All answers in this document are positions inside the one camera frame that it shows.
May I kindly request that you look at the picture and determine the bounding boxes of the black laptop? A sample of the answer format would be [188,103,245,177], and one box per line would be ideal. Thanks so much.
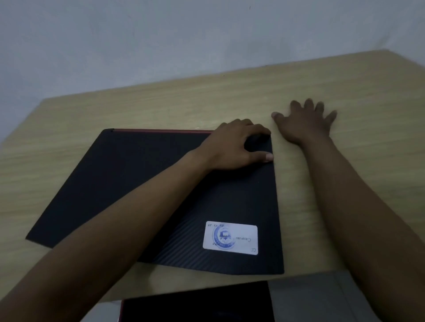
[25,128,285,275]

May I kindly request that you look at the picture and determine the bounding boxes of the white sticker with blue emblem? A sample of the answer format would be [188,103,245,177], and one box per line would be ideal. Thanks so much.
[203,221,259,256]

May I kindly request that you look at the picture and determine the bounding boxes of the person's right forearm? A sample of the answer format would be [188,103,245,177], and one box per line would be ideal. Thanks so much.
[300,136,425,322]

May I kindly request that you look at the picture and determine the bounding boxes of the person's right hand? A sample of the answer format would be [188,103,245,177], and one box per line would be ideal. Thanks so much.
[271,98,338,147]

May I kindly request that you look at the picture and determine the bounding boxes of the black panel with red edge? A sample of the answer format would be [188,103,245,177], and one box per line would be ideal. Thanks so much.
[120,280,276,322]

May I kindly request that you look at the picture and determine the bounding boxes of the person's left forearm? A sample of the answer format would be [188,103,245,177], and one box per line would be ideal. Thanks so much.
[0,149,214,322]

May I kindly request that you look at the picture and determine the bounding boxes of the person's left hand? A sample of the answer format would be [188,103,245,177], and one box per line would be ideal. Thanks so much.
[197,118,275,172]

